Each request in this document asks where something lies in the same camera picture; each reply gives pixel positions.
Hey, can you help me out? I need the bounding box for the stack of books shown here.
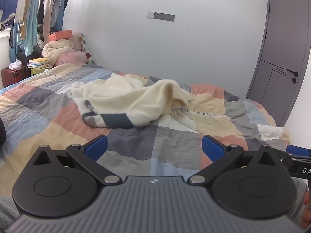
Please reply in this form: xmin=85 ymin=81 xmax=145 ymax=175
xmin=27 ymin=57 xmax=52 ymax=69

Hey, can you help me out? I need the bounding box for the white cloth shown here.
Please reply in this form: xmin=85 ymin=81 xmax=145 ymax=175
xmin=256 ymin=124 xmax=284 ymax=141

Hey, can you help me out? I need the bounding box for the cream sweater with blue stripes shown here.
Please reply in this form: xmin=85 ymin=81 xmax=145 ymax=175
xmin=70 ymin=73 xmax=191 ymax=129

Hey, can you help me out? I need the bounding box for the row of hanging clothes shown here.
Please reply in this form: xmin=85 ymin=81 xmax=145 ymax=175
xmin=0 ymin=0 xmax=72 ymax=62

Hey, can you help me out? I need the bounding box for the pink plush pillow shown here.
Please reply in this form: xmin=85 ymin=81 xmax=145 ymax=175
xmin=55 ymin=50 xmax=89 ymax=66

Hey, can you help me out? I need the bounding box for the black door handle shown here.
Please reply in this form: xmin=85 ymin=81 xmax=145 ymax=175
xmin=285 ymin=68 xmax=299 ymax=84

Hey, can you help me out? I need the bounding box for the person's grey clothing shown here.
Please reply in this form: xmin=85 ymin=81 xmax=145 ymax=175
xmin=0 ymin=194 xmax=21 ymax=231
xmin=290 ymin=177 xmax=309 ymax=222

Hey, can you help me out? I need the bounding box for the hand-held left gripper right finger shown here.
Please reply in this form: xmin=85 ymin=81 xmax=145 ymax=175
xmin=188 ymin=135 xmax=282 ymax=185

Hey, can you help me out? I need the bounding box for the plaid patchwork quilt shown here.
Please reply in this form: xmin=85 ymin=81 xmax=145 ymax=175
xmin=0 ymin=63 xmax=291 ymax=197

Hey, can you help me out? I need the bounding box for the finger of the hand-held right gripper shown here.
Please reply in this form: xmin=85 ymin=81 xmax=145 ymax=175
xmin=277 ymin=145 xmax=311 ymax=162

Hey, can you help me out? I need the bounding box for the floral patterned pillow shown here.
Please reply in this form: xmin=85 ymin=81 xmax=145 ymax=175
xmin=80 ymin=33 xmax=96 ymax=65

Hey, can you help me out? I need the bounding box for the black bag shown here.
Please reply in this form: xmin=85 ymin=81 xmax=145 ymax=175
xmin=17 ymin=50 xmax=43 ymax=66

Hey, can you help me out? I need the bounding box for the person's right hand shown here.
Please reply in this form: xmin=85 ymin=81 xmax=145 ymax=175
xmin=301 ymin=191 xmax=311 ymax=228

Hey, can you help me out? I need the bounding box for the white plastic bag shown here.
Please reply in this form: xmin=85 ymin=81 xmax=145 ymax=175
xmin=8 ymin=59 xmax=23 ymax=70

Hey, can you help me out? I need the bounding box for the orange box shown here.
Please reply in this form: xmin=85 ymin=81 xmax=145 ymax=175
xmin=49 ymin=30 xmax=73 ymax=42

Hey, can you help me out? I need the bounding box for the red suitcase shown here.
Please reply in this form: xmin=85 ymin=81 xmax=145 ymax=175
xmin=1 ymin=66 xmax=31 ymax=88

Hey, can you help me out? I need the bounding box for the yellow stool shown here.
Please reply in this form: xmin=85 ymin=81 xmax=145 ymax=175
xmin=30 ymin=67 xmax=52 ymax=77

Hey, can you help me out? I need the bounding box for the rolled cream blanket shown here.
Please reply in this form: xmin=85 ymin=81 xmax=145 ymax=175
xmin=42 ymin=39 xmax=74 ymax=64

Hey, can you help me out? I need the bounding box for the dark object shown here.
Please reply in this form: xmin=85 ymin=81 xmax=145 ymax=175
xmin=0 ymin=118 xmax=6 ymax=146

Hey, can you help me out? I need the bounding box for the grey door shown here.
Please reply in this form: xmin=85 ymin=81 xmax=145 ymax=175
xmin=245 ymin=0 xmax=311 ymax=128

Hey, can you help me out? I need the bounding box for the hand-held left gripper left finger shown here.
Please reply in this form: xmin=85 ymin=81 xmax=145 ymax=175
xmin=33 ymin=135 xmax=122 ymax=186

